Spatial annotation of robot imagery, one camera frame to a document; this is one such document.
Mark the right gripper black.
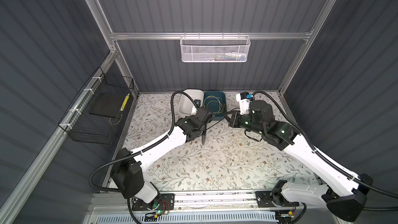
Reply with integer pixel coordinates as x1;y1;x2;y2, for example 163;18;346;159
222;109;263;136

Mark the grey foam spool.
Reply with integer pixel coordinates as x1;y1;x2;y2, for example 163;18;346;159
201;125;212;146

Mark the white plastic bin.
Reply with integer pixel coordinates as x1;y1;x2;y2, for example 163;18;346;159
178;89;204;116

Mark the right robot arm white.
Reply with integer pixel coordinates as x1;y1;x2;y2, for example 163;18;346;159
224;91;398;222

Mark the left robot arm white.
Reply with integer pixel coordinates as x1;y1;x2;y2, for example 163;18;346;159
88;91;214;209

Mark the teal plastic bin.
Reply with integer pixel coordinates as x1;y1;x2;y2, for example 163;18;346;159
203;91;227;121

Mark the yellow strip in basket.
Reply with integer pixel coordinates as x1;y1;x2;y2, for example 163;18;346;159
120;93;130;112

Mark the black pad in basket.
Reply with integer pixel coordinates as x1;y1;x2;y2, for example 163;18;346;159
89;93;126;118

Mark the yellow cable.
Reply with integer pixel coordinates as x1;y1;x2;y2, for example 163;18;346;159
203;95;226;115

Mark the white wire mesh basket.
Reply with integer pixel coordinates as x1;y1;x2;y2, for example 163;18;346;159
179;34;251;63

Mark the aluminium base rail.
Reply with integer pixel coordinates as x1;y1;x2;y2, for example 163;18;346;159
83;188;315;224

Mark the black wire basket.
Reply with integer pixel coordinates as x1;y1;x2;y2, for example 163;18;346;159
59;68;134;145

